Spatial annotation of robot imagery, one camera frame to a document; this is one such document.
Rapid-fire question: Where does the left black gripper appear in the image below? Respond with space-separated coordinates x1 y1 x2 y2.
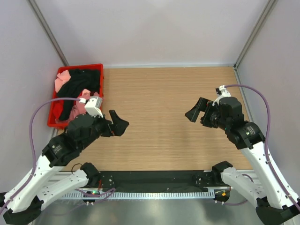
80 109 129 150

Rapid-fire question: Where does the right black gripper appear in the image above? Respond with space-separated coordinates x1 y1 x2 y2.
185 97 230 131

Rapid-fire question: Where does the black t shirt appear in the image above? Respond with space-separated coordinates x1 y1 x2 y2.
57 69 102 122

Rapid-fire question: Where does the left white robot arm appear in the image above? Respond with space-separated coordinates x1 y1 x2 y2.
0 110 129 225

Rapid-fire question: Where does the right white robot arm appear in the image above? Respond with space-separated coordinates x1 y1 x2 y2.
185 97 300 225

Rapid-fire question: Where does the red t shirt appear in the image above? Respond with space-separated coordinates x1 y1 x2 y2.
52 100 64 120

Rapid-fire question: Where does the pink t shirt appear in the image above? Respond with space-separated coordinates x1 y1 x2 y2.
54 69 97 123

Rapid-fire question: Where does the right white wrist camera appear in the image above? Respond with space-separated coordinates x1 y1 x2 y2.
212 85 231 105

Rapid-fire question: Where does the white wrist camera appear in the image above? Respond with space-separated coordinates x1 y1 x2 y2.
212 85 231 105
79 96 104 118

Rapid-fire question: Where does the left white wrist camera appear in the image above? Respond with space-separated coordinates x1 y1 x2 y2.
79 96 104 118

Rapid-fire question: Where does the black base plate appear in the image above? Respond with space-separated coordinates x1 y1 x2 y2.
85 170 229 193

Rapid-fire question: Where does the aluminium frame rail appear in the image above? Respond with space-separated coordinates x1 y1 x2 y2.
46 170 262 187

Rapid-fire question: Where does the slotted cable duct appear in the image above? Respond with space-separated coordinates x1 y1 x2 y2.
61 191 215 200

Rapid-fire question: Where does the right aluminium corner post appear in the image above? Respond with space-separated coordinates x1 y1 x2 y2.
233 0 278 70

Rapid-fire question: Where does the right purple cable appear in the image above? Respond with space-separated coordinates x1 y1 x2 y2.
224 84 298 204

